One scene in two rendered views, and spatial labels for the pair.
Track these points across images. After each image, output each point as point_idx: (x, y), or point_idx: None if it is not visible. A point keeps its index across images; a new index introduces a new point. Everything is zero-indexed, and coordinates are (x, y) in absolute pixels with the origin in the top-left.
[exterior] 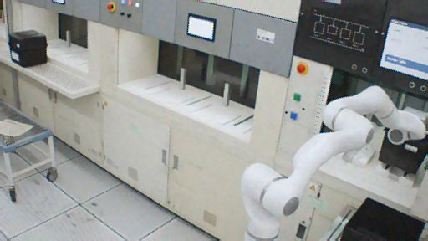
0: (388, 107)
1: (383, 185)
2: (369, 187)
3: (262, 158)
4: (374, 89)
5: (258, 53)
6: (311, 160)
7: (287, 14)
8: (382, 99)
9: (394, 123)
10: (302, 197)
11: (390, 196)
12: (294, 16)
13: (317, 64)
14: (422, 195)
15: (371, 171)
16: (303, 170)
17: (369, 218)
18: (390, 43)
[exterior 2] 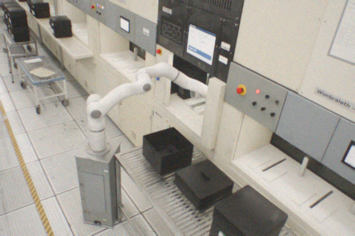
0: (171, 75)
1: (201, 125)
2: (189, 124)
3: (149, 101)
4: (160, 63)
5: (144, 41)
6: (113, 95)
7: (153, 19)
8: (163, 70)
9: (183, 85)
10: (105, 111)
11: (198, 131)
12: (156, 20)
13: (165, 49)
14: (203, 131)
15: (202, 117)
16: (106, 98)
17: (175, 139)
18: (189, 39)
